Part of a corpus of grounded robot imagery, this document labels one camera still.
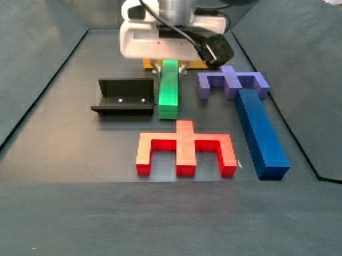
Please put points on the black angle bracket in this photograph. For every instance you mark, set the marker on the black angle bracket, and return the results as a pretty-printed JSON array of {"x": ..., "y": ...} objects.
[{"x": 127, "y": 95}]

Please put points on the blue long block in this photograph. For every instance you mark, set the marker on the blue long block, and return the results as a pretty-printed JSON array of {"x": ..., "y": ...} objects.
[{"x": 266, "y": 150}]

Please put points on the purple fork-shaped block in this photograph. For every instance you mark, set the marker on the purple fork-shaped block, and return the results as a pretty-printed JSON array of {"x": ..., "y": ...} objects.
[{"x": 231, "y": 81}]

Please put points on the yellow slotted board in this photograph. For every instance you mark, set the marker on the yellow slotted board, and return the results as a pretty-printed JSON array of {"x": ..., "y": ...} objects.
[{"x": 193, "y": 65}]

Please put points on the green long block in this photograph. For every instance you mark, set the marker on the green long block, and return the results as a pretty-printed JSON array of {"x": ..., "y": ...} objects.
[{"x": 169, "y": 91}]

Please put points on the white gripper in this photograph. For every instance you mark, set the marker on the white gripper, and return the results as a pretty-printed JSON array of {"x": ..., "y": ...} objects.
[{"x": 144, "y": 16}]

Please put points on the red fork-shaped block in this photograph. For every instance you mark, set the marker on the red fork-shaped block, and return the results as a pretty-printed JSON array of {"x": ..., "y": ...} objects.
[{"x": 186, "y": 142}]

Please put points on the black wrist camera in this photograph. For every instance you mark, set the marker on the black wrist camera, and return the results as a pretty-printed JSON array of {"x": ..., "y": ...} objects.
[{"x": 210, "y": 44}]

